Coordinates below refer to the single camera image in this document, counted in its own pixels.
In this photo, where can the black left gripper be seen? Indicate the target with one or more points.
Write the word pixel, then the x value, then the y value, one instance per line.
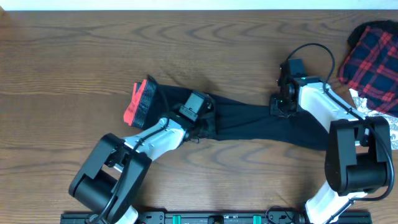
pixel 211 122

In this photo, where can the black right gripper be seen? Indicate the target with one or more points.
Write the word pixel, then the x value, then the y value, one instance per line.
pixel 275 109

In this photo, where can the black leggings red waistband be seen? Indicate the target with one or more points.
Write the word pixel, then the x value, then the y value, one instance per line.
pixel 234 120

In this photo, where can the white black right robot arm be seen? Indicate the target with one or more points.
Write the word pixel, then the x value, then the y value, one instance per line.
pixel 358 162

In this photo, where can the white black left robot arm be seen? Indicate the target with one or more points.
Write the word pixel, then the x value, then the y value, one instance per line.
pixel 108 181

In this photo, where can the white patterned cloth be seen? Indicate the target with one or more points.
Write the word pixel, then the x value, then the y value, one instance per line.
pixel 361 106

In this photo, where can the red navy plaid garment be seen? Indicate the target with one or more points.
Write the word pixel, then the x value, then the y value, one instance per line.
pixel 370 67

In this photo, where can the black mounting rail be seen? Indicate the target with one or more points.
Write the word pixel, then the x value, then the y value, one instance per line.
pixel 277 215

